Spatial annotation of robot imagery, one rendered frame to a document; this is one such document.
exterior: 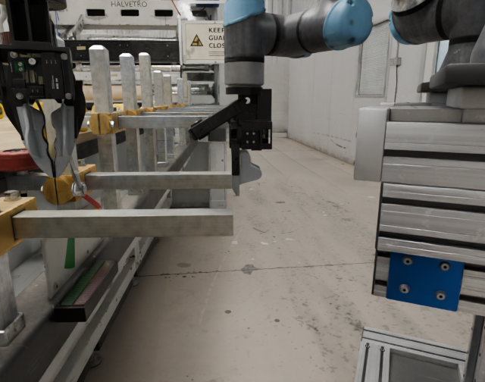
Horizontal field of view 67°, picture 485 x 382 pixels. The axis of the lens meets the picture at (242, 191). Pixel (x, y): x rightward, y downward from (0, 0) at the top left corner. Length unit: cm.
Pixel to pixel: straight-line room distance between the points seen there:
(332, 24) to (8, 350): 64
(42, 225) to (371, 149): 43
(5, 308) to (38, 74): 30
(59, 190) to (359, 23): 57
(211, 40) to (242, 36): 254
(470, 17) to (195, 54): 249
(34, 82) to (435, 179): 47
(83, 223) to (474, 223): 48
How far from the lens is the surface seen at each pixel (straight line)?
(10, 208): 57
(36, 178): 82
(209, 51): 323
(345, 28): 64
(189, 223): 49
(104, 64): 97
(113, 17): 371
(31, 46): 46
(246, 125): 69
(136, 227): 51
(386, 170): 49
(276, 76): 973
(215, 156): 327
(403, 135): 48
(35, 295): 69
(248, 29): 70
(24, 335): 60
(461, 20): 102
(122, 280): 189
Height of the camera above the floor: 101
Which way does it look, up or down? 14 degrees down
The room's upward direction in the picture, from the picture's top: straight up
